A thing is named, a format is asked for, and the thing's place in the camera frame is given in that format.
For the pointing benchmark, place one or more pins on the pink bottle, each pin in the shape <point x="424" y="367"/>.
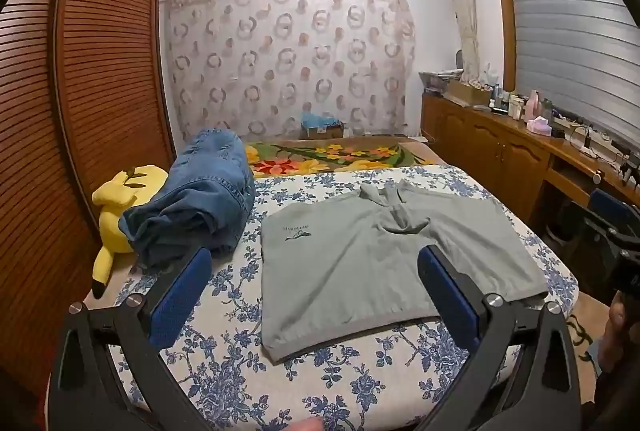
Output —
<point x="531" y="105"/>

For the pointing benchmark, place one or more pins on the pink tissue box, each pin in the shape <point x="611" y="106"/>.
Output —
<point x="538" y="127"/>

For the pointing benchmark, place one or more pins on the wooden slatted wardrobe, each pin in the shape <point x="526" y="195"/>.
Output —
<point x="100" y="61"/>

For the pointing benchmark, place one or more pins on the yellow plush toy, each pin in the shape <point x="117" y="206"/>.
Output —
<point x="112" y="196"/>

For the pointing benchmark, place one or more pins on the person's left hand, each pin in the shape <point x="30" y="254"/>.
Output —
<point x="306" y="425"/>

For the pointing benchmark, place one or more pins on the colourful floral blanket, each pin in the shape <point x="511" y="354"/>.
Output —
<point x="300" y="158"/>

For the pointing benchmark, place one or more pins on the blue floral bed sheet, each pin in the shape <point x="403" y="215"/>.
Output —
<point x="230" y="351"/>

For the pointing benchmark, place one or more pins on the wooden sideboard cabinet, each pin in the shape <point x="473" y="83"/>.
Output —
<point x="500" y="146"/>

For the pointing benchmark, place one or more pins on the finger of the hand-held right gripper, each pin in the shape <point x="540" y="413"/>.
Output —
<point x="607" y="211"/>

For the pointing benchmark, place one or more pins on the circle patterned curtain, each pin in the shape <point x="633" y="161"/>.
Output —
<point x="280" y="61"/>

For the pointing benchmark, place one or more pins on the flat cardboard box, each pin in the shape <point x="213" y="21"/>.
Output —
<point x="467" y="93"/>

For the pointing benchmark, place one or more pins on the grey pants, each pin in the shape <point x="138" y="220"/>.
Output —
<point x="350" y="271"/>

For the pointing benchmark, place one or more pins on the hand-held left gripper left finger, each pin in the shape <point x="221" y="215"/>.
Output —
<point x="177" y="301"/>

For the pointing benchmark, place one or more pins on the folded blue jeans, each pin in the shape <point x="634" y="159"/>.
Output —
<point x="200" y="191"/>

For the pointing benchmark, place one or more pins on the person's right hand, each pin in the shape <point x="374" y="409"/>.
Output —
<point x="616" y="318"/>

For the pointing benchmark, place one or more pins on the white lace curtain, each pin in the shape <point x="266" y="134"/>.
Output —
<point x="465" y="11"/>

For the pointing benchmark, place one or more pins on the grey window blind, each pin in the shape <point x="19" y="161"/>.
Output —
<point x="575" y="36"/>

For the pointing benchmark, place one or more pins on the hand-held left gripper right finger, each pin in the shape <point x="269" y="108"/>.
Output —
<point x="450" y="301"/>

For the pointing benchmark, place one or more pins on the person's right forearm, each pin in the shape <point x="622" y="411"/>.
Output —
<point x="620" y="386"/>

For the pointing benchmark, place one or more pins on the wooden window frame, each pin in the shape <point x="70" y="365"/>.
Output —
<point x="505" y="11"/>

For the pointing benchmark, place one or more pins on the cardboard box with blue cloth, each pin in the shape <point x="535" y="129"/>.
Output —
<point x="322" y="128"/>

